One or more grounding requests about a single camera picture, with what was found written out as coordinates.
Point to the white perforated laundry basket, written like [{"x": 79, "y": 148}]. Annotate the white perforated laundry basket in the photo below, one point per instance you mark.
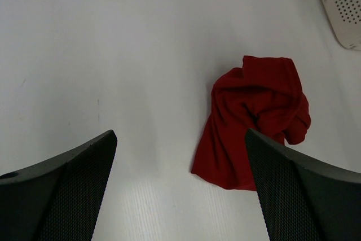
[{"x": 344, "y": 18}]

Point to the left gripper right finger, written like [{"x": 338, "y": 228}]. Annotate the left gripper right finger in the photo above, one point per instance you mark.
[{"x": 303, "y": 198}]

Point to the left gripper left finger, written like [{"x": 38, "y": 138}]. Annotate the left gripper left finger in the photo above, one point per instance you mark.
[{"x": 59, "y": 198}]

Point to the red t shirt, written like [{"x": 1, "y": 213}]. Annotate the red t shirt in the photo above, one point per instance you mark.
[{"x": 264, "y": 94}]

